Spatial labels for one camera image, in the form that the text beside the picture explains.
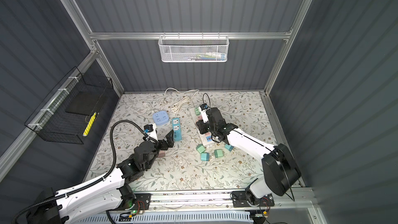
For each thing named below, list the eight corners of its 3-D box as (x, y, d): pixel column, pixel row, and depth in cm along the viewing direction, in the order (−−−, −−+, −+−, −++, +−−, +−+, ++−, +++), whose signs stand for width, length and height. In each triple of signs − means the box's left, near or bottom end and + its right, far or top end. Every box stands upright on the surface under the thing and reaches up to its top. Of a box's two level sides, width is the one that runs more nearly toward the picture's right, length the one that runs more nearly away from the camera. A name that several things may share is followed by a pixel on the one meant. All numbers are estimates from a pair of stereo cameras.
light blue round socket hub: (152, 124, 104) (150, 122, 101) (154, 113, 109) (153, 111, 107) (168, 124, 103) (167, 122, 101) (170, 113, 109) (169, 111, 107)
